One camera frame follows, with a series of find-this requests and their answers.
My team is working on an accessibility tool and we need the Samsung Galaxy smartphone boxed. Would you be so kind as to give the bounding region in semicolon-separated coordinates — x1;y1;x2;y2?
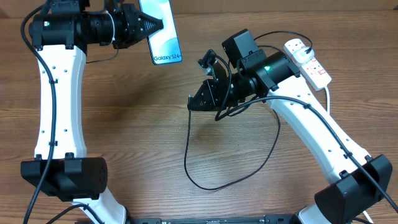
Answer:
139;0;182;65

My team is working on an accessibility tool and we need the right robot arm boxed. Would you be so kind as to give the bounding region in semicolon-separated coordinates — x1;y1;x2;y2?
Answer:
187;29;392;223

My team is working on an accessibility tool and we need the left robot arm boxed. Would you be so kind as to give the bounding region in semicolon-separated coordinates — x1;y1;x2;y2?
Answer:
21;1;164;223

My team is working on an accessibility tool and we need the white charger plug adapter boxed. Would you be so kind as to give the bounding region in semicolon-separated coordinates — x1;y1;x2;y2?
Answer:
293;48;315;65

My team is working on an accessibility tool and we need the white power strip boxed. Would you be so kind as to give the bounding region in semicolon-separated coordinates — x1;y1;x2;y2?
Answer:
284;39;331;91

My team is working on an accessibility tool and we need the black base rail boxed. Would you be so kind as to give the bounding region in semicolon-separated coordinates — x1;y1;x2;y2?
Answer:
124;213;352;224

